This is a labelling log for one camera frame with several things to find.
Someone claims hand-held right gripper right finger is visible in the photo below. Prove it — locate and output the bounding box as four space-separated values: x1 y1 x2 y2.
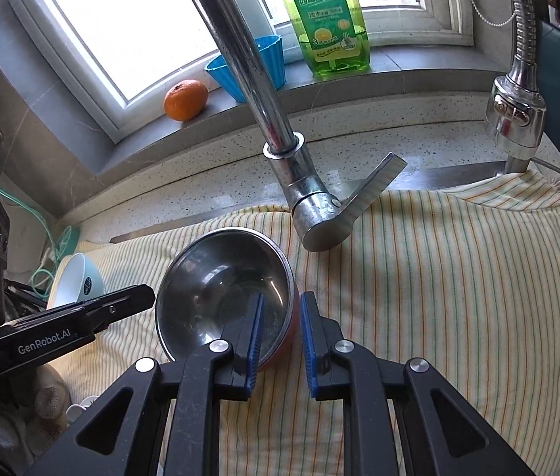
300 292 539 476

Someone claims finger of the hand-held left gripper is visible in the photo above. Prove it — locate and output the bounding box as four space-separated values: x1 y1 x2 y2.
0 285 157 365
5 280 57 314

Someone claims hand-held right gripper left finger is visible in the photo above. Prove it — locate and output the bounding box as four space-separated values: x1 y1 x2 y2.
22 292 266 476

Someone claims light blue bowl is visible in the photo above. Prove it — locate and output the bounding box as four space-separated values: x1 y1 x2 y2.
46 252 108 311

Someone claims red steel bowl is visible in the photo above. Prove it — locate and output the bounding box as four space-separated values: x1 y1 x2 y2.
154 227 301 372

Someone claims striped yellow cloth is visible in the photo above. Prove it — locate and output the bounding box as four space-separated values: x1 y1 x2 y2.
52 169 560 476

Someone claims chrome kitchen faucet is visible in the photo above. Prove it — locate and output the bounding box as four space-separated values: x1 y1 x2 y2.
171 0 408 253

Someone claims orange tangerine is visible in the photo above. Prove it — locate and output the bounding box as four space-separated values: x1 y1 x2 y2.
163 79 209 122

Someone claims blue fluted silicone cup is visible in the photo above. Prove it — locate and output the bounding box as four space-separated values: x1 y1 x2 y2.
204 35 287 105

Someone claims green dish soap bottle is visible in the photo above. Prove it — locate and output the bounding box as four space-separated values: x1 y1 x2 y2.
280 0 371 79

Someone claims flexible metal sprayer head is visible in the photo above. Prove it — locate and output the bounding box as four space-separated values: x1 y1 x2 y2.
483 0 549 175

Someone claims green hose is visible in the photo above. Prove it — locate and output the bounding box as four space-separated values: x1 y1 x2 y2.
0 149 81 303

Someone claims metal bead chain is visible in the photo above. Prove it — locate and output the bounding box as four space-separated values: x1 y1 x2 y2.
471 0 515 27

